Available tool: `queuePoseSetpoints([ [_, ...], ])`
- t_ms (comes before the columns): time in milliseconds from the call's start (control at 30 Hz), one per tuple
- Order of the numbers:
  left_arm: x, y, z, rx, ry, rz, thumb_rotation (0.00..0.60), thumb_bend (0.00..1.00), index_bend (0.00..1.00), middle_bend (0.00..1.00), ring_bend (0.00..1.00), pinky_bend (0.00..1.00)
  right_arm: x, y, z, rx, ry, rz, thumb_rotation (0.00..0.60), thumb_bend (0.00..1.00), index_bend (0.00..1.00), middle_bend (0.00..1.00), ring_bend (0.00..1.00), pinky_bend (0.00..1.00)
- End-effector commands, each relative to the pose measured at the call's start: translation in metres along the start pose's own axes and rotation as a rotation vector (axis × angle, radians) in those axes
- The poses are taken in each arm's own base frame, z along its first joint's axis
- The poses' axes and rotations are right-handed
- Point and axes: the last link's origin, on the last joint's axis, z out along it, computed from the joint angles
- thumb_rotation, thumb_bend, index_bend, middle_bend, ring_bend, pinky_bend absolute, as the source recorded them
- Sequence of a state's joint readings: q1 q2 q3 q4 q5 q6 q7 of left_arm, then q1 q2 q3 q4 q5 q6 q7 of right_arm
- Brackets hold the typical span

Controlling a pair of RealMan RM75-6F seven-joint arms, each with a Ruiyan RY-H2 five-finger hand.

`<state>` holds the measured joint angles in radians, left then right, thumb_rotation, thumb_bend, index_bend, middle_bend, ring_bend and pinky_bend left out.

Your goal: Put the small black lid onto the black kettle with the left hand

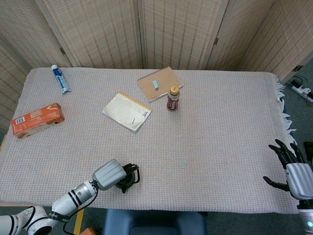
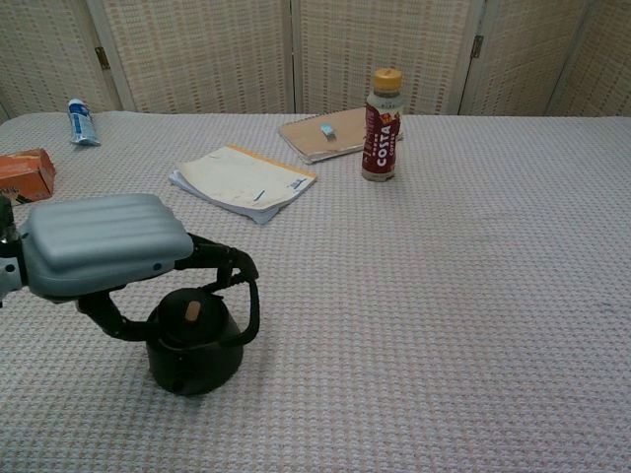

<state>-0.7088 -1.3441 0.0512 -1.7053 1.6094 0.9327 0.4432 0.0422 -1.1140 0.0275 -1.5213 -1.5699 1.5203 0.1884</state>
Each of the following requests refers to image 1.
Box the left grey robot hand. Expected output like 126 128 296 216
92 158 139 190

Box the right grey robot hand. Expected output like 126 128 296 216
263 139 313 200

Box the orange cardboard box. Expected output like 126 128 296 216
11 102 66 140

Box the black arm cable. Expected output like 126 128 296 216
63 187 99 234

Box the pale waffle tablecloth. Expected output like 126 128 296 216
0 67 300 215

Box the brown spiral notebook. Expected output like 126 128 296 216
136 66 183 103

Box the Costa coffee bottle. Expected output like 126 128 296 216
167 85 180 112

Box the woven folding screen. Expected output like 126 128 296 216
0 0 313 130

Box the black cast iron teapot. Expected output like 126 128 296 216
114 164 140 194

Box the blue chair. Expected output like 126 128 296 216
102 209 207 235

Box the white power strip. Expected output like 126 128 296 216
291 83 313 102

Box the blue white toothpaste tube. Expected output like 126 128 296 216
51 64 72 94

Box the cream notepad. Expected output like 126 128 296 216
102 92 153 133

